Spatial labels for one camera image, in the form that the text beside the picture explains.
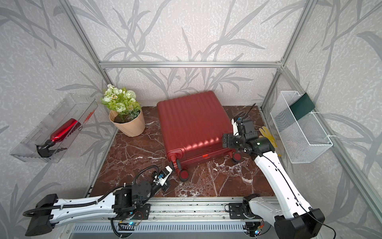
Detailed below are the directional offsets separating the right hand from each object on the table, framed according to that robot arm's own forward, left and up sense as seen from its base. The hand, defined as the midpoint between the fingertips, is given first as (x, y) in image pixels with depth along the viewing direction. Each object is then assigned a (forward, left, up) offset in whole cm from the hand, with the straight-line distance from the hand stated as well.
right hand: (228, 137), depth 77 cm
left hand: (-14, +28, -8) cm, 32 cm away
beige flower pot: (+15, +57, -4) cm, 59 cm away
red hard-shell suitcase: (+6, +19, +1) cm, 20 cm away
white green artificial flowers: (+21, +59, +6) cm, 63 cm away
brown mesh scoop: (+33, -19, -20) cm, 43 cm away
